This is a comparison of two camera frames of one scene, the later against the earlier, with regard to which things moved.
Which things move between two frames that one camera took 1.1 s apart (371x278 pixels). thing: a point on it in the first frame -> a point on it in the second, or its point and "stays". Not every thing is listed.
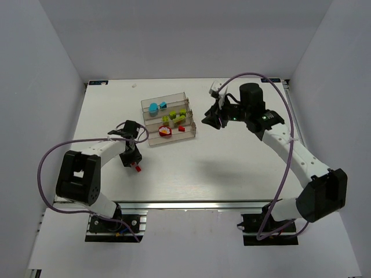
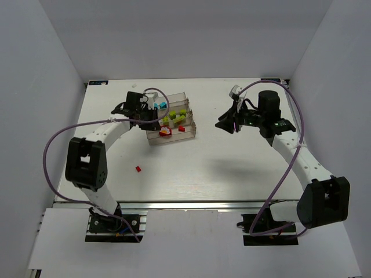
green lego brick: x=166 y=120 stays
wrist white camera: x=221 y=95 -> x=235 y=90
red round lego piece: x=164 y=130 stays
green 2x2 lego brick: x=172 y=114 stays
